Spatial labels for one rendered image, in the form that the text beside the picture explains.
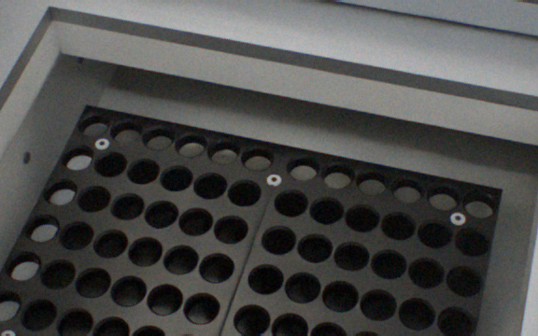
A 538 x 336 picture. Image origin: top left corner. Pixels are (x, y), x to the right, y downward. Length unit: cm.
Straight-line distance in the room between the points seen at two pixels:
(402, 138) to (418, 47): 12
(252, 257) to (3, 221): 12
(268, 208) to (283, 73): 5
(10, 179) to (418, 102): 18
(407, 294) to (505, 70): 9
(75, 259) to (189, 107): 15
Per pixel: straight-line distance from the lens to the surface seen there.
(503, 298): 47
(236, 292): 39
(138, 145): 43
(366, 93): 41
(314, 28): 41
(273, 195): 41
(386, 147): 51
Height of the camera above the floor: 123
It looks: 52 degrees down
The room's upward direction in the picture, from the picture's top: 3 degrees counter-clockwise
